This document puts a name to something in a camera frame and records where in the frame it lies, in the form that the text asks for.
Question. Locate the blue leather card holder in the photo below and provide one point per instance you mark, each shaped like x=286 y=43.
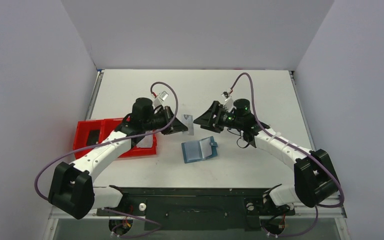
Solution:
x=199 y=150

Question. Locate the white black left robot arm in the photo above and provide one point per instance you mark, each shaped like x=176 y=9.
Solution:
x=314 y=176

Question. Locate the black card in tray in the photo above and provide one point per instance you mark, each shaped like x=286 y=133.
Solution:
x=93 y=137

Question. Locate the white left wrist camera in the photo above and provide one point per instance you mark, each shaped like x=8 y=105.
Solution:
x=227 y=101

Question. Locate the white silver credit card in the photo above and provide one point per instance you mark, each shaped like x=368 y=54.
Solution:
x=187 y=120

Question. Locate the aluminium frame rail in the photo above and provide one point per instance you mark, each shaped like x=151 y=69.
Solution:
x=331 y=205

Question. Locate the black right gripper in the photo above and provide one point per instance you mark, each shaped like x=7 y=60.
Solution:
x=164 y=120

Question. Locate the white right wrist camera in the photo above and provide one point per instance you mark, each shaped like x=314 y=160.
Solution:
x=162 y=96

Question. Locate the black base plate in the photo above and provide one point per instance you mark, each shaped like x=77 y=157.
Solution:
x=197 y=209

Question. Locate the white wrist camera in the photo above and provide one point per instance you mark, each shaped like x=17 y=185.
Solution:
x=162 y=96
x=227 y=101

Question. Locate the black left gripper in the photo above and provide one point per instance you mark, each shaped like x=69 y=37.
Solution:
x=230 y=118

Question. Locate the white VIP card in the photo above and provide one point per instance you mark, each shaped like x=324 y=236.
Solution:
x=145 y=142

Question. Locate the red plastic compartment tray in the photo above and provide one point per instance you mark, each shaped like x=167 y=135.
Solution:
x=106 y=126

